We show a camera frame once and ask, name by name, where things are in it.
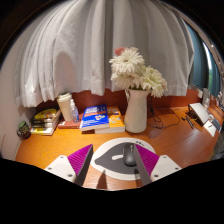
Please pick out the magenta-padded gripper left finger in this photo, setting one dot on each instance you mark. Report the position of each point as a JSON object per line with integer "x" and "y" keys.
{"x": 63, "y": 166}

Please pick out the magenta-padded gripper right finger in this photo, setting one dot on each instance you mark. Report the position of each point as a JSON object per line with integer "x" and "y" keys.
{"x": 165, "y": 166}

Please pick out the dark grey computer mouse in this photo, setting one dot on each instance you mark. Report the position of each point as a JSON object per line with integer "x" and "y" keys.
{"x": 129, "y": 155}

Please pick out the white and grey mouse pad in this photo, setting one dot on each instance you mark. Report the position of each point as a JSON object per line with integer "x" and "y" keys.
{"x": 110, "y": 163}

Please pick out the white and yellow book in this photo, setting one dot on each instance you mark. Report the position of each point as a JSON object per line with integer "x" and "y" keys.
{"x": 43, "y": 130}

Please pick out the red-brown flat book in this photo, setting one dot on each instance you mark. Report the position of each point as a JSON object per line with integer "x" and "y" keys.
{"x": 68, "y": 125}

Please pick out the black spine book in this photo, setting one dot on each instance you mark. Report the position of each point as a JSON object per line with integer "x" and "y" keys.
{"x": 45, "y": 124}
{"x": 45, "y": 120}

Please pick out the black pen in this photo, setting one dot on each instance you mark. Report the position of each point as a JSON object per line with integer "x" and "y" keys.
{"x": 189, "y": 122}

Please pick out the dark green mug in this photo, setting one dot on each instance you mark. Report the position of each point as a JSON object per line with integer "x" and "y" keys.
{"x": 24, "y": 130}

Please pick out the yellow cover book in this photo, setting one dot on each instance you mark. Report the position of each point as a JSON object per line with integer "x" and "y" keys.
{"x": 46, "y": 113}

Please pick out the cream lidded tumbler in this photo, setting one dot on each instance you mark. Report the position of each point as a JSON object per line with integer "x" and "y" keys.
{"x": 64, "y": 106}

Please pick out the white ceramic jug vase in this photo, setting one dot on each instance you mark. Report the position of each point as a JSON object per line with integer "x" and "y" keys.
{"x": 136, "y": 113}

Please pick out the orange cover book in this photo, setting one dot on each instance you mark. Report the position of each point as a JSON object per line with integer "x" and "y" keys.
{"x": 116, "y": 121}

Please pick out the white daisy flower bouquet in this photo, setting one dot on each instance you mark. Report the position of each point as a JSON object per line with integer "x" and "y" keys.
{"x": 130, "y": 65}

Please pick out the dark teal curtain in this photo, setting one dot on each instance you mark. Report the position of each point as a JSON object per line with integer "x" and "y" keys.
{"x": 198, "y": 60}

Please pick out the white pleated curtain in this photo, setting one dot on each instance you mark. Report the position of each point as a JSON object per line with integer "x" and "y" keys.
{"x": 93, "y": 43}

